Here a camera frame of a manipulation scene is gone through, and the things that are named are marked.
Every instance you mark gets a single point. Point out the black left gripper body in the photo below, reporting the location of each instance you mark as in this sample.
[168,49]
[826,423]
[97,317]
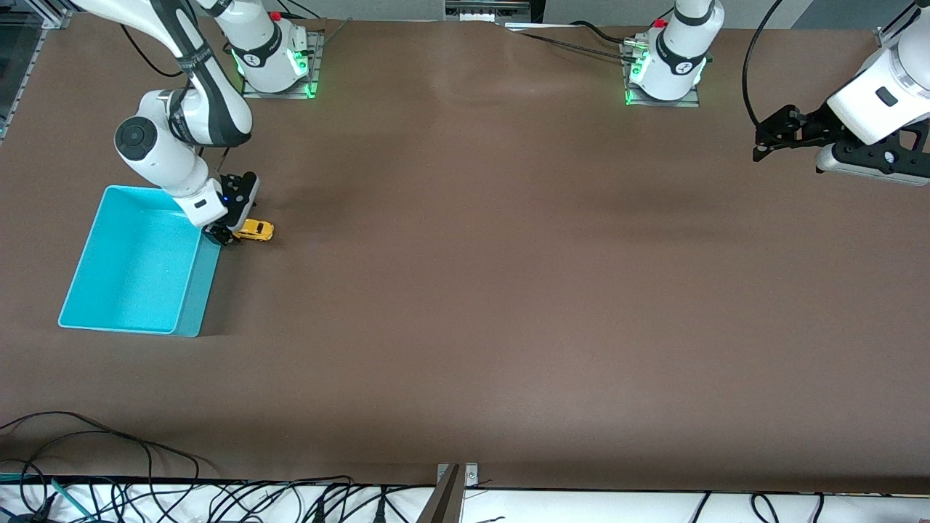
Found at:
[813,126]

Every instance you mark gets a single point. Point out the yellow beetle toy car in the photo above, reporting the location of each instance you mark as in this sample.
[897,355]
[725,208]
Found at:
[258,230]

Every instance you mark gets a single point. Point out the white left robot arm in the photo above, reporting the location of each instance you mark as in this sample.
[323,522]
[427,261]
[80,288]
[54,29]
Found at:
[679,43]

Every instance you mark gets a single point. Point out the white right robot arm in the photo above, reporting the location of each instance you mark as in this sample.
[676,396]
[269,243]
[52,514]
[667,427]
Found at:
[156,156]

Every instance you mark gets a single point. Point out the turquoise plastic bin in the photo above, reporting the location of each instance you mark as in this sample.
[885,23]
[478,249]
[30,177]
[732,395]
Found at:
[138,276]

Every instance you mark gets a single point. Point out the aluminium frame profile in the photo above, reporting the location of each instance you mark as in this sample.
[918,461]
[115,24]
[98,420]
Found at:
[888,33]
[59,16]

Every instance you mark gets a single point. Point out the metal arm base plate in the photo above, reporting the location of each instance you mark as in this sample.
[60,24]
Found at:
[665,104]
[318,69]

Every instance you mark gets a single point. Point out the metal rail fixture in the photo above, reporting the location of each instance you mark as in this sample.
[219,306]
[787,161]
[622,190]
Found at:
[487,11]

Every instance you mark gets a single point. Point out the small metal bracket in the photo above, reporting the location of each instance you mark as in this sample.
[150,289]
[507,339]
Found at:
[471,476]

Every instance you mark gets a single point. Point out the dark grey camera pole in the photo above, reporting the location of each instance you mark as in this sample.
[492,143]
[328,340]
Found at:
[443,505]

